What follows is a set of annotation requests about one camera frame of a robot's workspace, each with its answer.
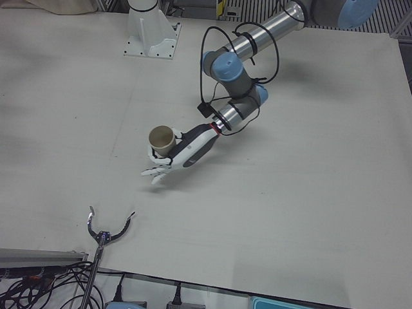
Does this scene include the aluminium rail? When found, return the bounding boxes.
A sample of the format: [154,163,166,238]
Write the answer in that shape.
[0,247,89,270]

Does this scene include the aluminium frame beam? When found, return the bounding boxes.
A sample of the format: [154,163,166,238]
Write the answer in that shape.
[390,0,412,40]

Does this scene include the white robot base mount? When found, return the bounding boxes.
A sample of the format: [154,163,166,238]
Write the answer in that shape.
[123,0,182,61]

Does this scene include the black tangled cables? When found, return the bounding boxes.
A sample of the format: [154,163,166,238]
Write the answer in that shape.
[0,261,109,309]

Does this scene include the light blue plastic bin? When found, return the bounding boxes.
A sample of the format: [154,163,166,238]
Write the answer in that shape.
[248,295,324,309]

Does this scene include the grey power strip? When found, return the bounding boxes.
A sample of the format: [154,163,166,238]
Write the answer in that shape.
[165,301,207,309]

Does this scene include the white table cover sheet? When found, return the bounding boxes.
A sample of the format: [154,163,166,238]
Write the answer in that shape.
[0,3,412,301]

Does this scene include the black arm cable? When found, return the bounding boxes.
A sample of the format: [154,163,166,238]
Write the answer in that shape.
[198,21,280,136]

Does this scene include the white paper cup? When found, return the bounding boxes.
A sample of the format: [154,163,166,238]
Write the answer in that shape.
[148,126,182,156]

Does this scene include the beige fabric cover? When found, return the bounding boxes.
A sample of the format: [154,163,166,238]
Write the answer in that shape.
[25,0,104,15]

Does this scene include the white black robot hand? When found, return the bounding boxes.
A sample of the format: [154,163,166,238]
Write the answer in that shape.
[140,123,223,186]

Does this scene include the metal grabber tool green handle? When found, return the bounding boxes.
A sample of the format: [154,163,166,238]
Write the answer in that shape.
[80,205,136,309]

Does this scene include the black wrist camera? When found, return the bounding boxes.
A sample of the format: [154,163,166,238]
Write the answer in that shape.
[197,102,214,118]

